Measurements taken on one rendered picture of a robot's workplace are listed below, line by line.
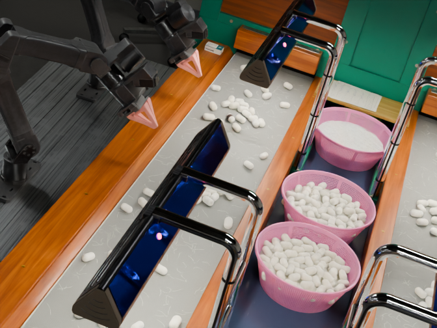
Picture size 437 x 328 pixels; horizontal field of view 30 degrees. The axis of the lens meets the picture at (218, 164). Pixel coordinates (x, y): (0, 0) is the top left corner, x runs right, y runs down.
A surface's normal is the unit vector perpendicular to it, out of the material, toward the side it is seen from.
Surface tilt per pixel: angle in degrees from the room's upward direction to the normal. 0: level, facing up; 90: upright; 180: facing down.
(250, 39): 90
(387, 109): 0
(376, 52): 90
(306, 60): 90
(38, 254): 0
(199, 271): 0
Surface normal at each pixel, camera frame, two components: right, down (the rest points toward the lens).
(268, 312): 0.21, -0.82
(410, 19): -0.29, 0.47
